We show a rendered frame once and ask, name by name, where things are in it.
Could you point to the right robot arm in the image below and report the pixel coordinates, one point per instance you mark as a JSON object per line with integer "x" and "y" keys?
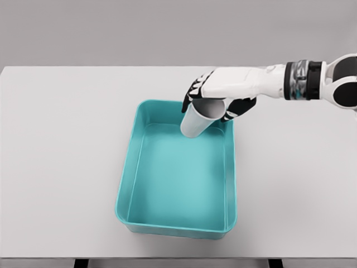
{"x": 306, "y": 81}

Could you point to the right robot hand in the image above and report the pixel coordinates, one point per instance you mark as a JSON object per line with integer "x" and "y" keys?
{"x": 226, "y": 83}

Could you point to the teal plastic basket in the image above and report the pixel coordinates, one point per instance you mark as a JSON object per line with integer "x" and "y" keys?
{"x": 178, "y": 173}

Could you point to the white paper cup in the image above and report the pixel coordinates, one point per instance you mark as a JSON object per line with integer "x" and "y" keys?
{"x": 195, "y": 118}

